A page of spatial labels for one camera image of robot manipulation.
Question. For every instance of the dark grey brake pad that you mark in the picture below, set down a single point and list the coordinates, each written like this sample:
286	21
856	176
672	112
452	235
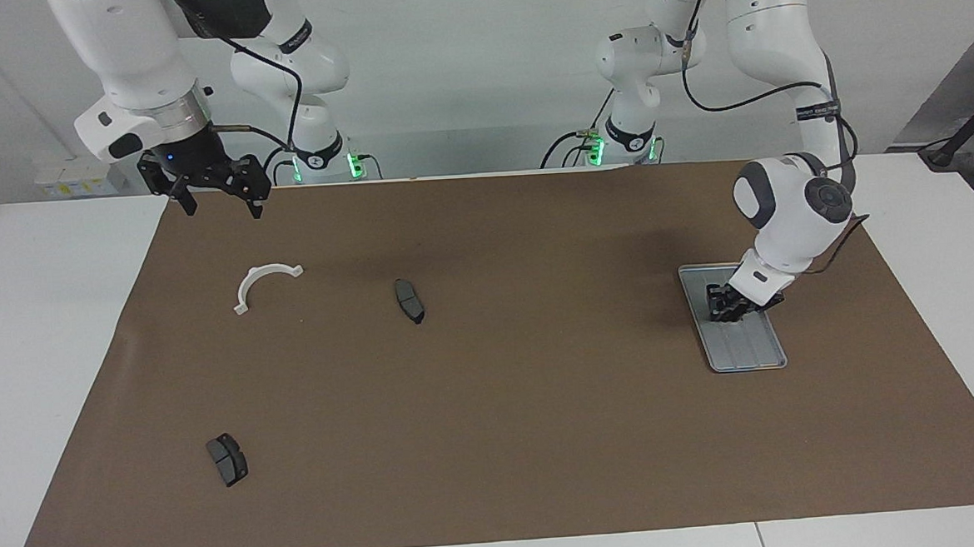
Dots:
409	301
228	462

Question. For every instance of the silver ribbed metal tray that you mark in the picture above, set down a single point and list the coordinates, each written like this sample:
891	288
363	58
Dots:
745	347

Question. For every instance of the brown table mat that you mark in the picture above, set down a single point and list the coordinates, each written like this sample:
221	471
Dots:
504	431

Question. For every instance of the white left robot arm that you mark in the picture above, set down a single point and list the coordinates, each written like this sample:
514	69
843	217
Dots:
774	25

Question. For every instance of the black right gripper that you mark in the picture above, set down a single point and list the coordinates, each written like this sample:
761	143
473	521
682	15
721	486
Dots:
198	163

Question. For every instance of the white curved plastic bracket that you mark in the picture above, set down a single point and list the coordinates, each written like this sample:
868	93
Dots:
241	307

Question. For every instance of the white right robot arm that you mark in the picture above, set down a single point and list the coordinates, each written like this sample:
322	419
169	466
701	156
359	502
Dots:
121	51

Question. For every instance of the black pole stand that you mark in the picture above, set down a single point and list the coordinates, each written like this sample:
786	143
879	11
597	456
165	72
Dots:
959	139

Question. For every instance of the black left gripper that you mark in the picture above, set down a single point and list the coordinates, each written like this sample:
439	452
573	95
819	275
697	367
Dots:
747	300

